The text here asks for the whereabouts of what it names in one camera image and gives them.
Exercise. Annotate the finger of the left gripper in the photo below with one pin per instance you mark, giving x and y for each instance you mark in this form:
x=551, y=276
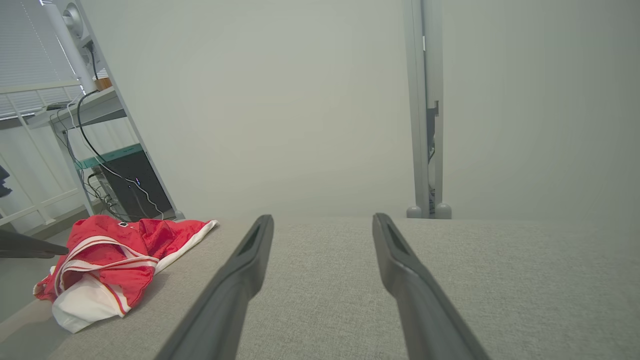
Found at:
x=25, y=247

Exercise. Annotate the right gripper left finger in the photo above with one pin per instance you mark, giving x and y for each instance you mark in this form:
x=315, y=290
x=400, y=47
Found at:
x=235, y=290

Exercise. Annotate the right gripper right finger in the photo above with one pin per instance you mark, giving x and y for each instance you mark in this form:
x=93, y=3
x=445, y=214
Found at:
x=415, y=295

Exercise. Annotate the red printed basketball jersey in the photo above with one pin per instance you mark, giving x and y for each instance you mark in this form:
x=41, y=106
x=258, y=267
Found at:
x=100, y=262

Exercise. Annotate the red shorts with white hem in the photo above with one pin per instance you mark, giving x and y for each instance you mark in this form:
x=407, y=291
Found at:
x=172, y=235

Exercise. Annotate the white railing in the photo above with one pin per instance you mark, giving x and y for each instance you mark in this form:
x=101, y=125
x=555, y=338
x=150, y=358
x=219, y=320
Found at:
x=30, y=150

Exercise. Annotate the black computer tower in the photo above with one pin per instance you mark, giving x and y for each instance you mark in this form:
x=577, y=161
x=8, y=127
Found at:
x=135, y=190

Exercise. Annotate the white pole lamp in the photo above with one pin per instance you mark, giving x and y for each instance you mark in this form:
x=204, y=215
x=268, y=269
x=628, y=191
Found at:
x=70, y=50

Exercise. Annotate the white window blind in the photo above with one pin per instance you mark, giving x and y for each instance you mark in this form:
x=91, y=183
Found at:
x=30, y=45

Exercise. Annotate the white metal shelf frame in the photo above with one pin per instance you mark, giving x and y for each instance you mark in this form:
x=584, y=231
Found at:
x=100, y=105

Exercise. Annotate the grey partition post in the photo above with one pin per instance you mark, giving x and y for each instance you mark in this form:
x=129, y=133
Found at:
x=425, y=75

